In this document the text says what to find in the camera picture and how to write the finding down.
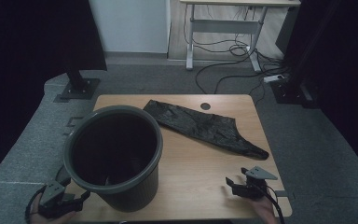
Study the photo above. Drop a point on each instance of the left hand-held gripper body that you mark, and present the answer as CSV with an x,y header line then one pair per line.
x,y
52,194

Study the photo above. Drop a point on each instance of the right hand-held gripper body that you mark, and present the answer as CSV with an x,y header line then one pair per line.
x,y
254,186

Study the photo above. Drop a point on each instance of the black plastic trash bin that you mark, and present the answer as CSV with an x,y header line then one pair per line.
x,y
136,197

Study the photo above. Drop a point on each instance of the black plastic garbage bag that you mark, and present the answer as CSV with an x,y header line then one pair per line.
x,y
199,124

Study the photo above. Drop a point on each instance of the person's left hand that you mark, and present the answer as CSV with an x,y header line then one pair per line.
x,y
56,220

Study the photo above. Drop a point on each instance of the person's right hand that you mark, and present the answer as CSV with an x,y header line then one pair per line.
x,y
265,211

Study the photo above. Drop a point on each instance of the dark round table grommet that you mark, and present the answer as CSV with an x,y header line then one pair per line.
x,y
205,106

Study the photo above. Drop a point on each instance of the white power strip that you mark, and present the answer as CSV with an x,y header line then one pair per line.
x,y
273,78

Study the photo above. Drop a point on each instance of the dark curtain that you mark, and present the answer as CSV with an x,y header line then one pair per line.
x,y
348,62
28,46

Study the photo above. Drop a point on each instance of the white partition panel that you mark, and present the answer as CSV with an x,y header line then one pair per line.
x,y
130,25

